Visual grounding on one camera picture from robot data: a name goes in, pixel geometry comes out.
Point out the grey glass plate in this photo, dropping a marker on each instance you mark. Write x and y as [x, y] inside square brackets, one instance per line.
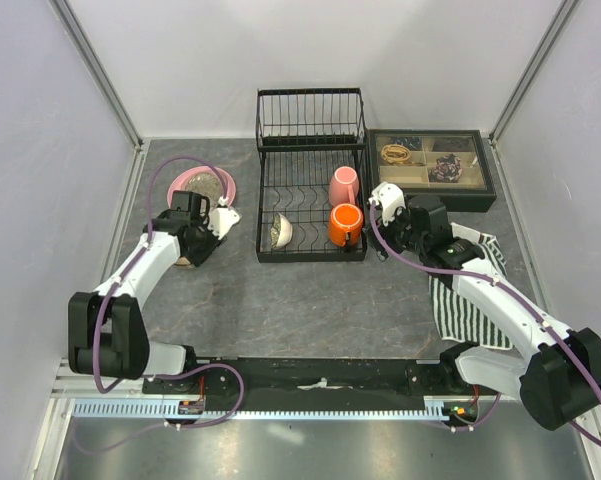
[206, 184]

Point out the small green patterned bowl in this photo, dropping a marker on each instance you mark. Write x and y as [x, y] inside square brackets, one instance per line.
[281, 231]

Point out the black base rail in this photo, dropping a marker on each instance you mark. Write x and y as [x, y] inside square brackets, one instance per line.
[342, 384]

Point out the pink patterned bowl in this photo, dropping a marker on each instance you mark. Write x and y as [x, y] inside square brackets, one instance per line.
[183, 261]

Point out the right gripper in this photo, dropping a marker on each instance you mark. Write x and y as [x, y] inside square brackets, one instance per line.
[385, 231]

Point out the black wire dish rack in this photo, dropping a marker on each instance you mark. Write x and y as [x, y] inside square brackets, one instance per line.
[302, 137]

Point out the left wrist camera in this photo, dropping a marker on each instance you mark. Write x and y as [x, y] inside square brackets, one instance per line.
[221, 220]

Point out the pink mug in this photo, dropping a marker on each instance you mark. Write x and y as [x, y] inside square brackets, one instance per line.
[344, 186]

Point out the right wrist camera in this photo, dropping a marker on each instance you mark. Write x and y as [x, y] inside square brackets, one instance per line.
[390, 199]

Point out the orange mug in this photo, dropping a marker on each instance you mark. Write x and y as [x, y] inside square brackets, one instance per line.
[345, 225]

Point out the striped green white towel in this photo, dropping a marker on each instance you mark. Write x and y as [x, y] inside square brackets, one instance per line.
[457, 319]

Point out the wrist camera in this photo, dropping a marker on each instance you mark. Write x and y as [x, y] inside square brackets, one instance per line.
[221, 220]
[390, 199]

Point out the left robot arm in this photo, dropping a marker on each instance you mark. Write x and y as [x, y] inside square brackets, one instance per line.
[107, 336]

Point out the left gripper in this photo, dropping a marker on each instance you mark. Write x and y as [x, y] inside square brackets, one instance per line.
[214, 244]

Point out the black compartment display box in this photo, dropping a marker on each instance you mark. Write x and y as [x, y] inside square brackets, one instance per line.
[404, 156]

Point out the dark floral fabric piece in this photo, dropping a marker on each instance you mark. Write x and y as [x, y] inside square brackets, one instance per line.
[447, 169]

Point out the pink plate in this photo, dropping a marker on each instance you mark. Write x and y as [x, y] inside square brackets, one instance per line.
[228, 183]

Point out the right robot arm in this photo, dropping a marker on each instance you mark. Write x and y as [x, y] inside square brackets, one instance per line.
[556, 374]

